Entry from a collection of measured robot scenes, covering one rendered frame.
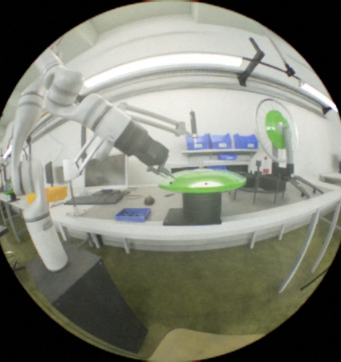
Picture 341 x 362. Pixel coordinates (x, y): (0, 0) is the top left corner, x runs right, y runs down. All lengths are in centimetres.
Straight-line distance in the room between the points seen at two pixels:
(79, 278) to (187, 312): 95
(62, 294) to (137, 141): 42
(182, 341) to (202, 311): 74
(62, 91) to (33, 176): 22
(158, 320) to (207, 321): 37
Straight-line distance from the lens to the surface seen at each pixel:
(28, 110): 43
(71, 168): 68
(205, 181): 32
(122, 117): 26
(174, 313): 121
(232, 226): 47
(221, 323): 119
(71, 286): 41
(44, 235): 41
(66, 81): 28
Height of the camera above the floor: 112
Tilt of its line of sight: 8 degrees down
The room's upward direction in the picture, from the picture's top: 4 degrees counter-clockwise
